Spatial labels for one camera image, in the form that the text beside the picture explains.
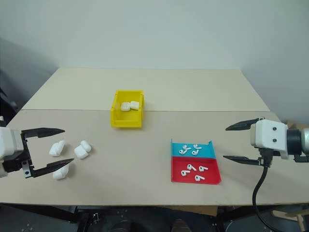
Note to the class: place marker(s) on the red plastic tray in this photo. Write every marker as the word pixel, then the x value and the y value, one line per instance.
pixel 210 177

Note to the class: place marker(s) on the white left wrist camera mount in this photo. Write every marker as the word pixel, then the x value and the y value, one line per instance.
pixel 10 142

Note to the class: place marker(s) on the yellow plastic bin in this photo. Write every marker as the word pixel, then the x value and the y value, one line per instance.
pixel 125 119

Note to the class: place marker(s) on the light wooden stool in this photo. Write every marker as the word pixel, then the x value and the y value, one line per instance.
pixel 293 215

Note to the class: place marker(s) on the blue plastic tray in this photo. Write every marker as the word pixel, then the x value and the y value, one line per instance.
pixel 205 152

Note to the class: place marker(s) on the white wireless earbud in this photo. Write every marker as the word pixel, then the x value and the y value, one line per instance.
pixel 196 146
pixel 198 178
pixel 184 173
pixel 182 152
pixel 202 168
pixel 190 166
pixel 195 152
pixel 186 146

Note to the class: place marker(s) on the dark brown rounded shape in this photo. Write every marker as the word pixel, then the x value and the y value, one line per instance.
pixel 181 226

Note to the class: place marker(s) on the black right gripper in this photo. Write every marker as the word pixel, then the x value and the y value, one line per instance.
pixel 265 158

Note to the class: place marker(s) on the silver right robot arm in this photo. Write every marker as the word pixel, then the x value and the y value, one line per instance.
pixel 298 142

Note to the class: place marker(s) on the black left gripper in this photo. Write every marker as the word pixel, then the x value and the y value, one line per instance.
pixel 27 154

